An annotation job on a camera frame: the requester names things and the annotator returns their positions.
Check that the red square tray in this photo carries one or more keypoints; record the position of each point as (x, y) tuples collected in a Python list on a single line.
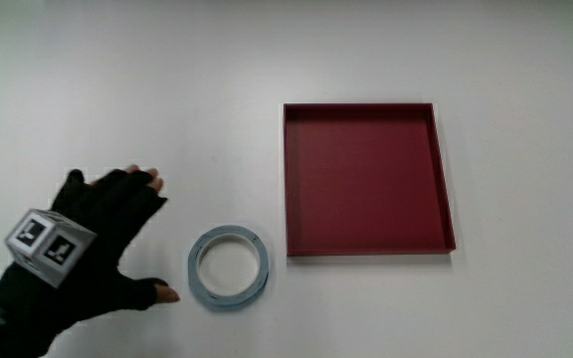
[(366, 184)]

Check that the person's left hand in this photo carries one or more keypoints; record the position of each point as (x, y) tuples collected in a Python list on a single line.
[(112, 219)]

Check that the blue tape roll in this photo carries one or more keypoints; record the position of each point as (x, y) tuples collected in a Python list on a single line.
[(197, 284)]

